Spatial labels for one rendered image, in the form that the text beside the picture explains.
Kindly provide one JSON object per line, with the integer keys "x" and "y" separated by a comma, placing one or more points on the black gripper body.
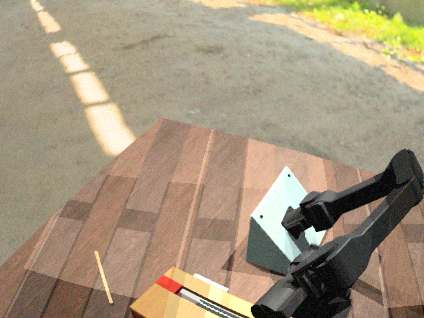
{"x": 304, "y": 310}

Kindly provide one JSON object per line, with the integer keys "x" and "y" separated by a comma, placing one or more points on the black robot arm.
{"x": 339, "y": 263}

